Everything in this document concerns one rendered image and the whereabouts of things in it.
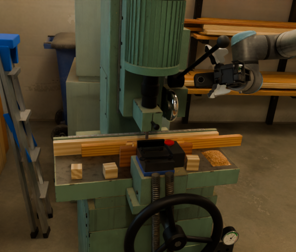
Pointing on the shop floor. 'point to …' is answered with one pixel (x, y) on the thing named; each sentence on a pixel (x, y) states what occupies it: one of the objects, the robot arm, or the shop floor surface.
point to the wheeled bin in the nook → (65, 44)
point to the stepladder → (17, 123)
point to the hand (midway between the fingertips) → (205, 71)
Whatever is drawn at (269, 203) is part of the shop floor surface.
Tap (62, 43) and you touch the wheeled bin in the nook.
